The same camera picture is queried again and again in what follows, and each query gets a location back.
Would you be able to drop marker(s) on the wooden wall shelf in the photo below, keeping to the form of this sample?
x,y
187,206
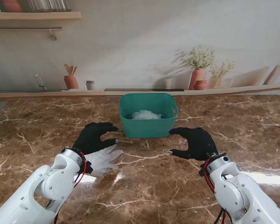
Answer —
x,y
37,15

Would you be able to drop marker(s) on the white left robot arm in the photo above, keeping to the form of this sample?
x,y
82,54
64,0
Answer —
x,y
42,193

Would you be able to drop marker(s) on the grey mug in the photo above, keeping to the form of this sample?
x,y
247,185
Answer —
x,y
90,85

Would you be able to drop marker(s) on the metal wall rail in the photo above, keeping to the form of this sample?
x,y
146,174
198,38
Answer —
x,y
25,28

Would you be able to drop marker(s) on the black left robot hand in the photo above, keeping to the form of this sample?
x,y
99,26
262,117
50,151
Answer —
x,y
91,138

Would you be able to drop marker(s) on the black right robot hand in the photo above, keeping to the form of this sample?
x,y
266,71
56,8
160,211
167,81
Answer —
x,y
198,144

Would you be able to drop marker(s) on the metal hook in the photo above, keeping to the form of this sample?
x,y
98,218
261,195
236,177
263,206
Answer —
x,y
53,35

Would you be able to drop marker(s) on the small dried flower bouquet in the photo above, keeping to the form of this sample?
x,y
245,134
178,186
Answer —
x,y
222,68

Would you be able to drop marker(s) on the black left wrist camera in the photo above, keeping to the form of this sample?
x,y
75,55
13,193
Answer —
x,y
89,168

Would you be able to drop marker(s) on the teal plastic basket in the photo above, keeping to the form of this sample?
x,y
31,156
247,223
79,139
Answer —
x,y
147,128

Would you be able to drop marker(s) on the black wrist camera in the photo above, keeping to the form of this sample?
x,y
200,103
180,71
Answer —
x,y
202,170
89,168

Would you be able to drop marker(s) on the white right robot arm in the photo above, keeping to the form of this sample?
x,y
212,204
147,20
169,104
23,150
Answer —
x,y
242,193

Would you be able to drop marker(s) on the terracotta utensil pot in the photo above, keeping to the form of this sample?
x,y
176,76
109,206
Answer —
x,y
71,82

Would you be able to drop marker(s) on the pale wooden cutting board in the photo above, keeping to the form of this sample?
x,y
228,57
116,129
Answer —
x,y
274,74

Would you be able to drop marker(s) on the wooden spatula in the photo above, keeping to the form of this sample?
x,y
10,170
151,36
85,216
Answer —
x,y
71,70

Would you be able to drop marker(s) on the chrome faucet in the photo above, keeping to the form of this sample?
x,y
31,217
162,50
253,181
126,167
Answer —
x,y
40,82

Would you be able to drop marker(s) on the terracotta jar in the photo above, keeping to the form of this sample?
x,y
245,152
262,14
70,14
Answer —
x,y
12,5

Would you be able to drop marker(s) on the row of glass jars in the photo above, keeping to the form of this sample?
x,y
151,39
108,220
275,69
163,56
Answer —
x,y
49,5

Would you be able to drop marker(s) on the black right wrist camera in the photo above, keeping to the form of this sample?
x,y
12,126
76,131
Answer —
x,y
202,170

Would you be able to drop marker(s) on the wooden spoon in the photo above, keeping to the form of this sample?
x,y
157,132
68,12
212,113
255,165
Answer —
x,y
66,68
74,70

